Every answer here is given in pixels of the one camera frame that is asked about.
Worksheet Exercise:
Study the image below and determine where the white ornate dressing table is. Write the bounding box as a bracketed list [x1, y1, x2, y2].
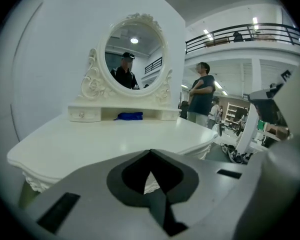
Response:
[6, 93, 219, 194]

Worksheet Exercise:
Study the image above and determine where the pile of spare grippers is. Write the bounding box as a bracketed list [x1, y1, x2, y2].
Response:
[219, 142, 254, 164]

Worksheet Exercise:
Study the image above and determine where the oval mirror white carved frame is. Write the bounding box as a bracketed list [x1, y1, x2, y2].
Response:
[80, 12, 173, 107]

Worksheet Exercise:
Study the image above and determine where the white background shelf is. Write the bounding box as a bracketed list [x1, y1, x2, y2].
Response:
[224, 102, 250, 125]

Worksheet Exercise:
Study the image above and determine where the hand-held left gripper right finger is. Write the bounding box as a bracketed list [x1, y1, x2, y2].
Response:
[149, 148, 263, 240]

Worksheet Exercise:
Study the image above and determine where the black mezzanine railing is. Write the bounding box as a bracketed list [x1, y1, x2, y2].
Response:
[185, 22, 300, 55]

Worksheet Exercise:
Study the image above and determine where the white metal rack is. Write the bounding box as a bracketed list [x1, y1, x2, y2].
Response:
[236, 101, 261, 155]

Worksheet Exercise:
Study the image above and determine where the blue cloth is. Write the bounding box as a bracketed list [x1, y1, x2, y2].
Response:
[114, 111, 144, 121]

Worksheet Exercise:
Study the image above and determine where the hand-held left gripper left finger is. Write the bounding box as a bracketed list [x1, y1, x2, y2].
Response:
[21, 148, 177, 240]

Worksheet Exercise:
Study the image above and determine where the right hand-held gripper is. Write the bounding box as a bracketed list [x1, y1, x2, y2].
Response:
[247, 70, 295, 141]

